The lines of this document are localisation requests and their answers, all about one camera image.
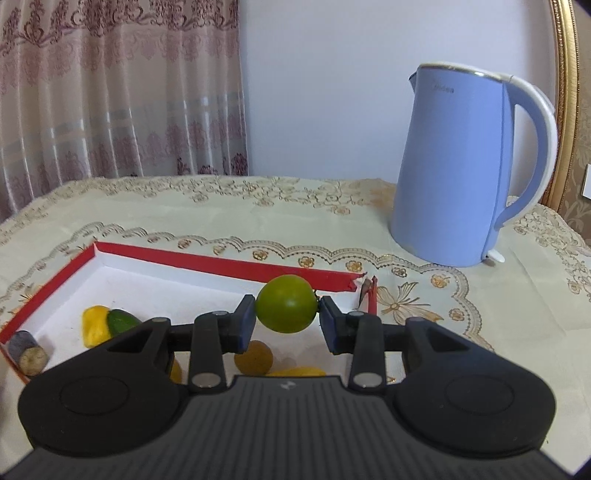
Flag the white wall socket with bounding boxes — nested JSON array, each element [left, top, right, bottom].
[[581, 164, 591, 200]]

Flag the red cardboard box tray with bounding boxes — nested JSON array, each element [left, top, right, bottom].
[[1, 242, 377, 366]]

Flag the dark sugarcane piece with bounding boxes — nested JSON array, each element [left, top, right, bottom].
[[8, 330, 49, 377]]

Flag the brown round longan fruit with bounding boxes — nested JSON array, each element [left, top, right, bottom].
[[235, 340, 273, 376]]

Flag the round green fruit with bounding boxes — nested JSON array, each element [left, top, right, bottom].
[[256, 275, 318, 334]]

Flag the dark green fruit piece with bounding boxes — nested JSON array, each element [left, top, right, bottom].
[[106, 309, 141, 337]]

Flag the gold mirror frame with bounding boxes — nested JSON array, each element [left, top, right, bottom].
[[541, 0, 580, 211]]

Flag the cream gold embroidered tablecloth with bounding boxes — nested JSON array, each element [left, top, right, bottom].
[[1, 175, 590, 470]]

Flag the light blue electric kettle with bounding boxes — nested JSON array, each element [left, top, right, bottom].
[[390, 62, 558, 267]]

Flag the yellow fruit piece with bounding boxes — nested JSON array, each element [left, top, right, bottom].
[[266, 366, 327, 377], [82, 305, 111, 348]]

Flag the pink floral curtain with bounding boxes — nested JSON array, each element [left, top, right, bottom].
[[1, 0, 249, 217]]

